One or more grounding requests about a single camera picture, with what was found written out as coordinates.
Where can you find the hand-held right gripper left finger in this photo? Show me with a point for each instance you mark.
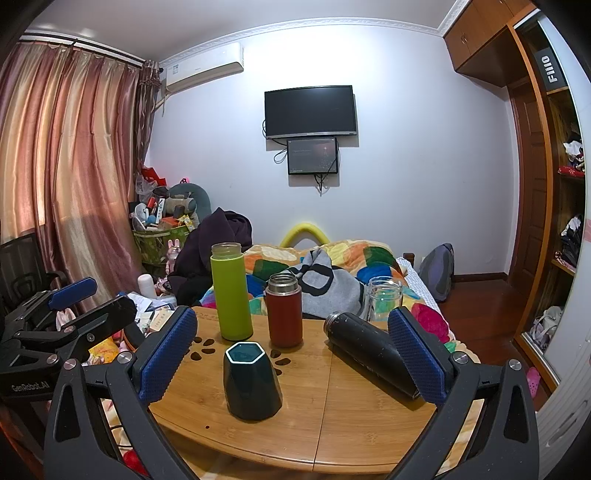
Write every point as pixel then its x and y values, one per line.
pixel 168 355

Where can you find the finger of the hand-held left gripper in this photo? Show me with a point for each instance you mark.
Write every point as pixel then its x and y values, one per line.
pixel 104 314
pixel 74 289

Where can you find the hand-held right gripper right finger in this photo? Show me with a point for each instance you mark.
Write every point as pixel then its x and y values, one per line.
pixel 418 355

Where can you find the dark green hexagonal cup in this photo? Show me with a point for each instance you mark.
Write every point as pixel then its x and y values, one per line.
pixel 251 385

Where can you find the red thermos cup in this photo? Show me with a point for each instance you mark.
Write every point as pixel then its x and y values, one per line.
pixel 284 314

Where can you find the white plastic bottle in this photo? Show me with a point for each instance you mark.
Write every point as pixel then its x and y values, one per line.
pixel 146 286

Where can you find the black thermos bottle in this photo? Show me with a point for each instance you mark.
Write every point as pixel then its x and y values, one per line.
pixel 364 344

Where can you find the black office chair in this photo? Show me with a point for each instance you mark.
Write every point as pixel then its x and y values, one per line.
pixel 23 263

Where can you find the clear glass jar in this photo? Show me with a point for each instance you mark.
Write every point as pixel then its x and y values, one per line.
pixel 381 300

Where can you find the grey backpack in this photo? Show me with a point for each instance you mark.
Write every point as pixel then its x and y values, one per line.
pixel 436 272

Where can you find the green storage basket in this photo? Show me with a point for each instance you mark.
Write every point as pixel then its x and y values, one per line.
pixel 154 244

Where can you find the green tall bottle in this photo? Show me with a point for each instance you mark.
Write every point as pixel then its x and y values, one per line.
pixel 232 295

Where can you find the pink bunny toy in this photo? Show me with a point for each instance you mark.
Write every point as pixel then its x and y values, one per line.
pixel 174 256

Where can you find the colourful patchwork quilt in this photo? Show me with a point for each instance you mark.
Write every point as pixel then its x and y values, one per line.
pixel 369 258

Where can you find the dark purple clothing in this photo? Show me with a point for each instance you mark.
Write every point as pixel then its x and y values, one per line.
pixel 203 249

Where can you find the grey black patterned blanket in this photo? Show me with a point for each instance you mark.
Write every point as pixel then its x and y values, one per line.
pixel 332 281

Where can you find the pink slipper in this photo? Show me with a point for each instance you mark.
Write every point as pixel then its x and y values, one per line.
pixel 533 382

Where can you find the pink brown curtain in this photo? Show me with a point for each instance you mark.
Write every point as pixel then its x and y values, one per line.
pixel 69 161

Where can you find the white handbag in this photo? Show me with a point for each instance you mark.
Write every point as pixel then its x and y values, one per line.
pixel 547 327

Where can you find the red bag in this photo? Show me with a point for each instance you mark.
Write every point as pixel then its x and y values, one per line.
pixel 152 177

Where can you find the grey plush toy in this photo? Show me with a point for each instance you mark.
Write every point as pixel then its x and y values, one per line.
pixel 189 198

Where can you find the yellow foam tube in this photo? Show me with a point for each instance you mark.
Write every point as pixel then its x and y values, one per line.
pixel 302 230

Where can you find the brown wooden door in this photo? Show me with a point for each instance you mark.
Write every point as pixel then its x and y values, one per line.
pixel 531 184

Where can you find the small black monitor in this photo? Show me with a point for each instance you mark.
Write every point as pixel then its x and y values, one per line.
pixel 313 155

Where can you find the white air conditioner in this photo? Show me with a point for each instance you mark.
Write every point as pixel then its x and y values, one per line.
pixel 203 69

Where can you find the black sign board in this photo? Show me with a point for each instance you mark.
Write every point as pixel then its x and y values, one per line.
pixel 550 69

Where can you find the black wall television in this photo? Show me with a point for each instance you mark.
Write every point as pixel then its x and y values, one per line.
pixel 310 112

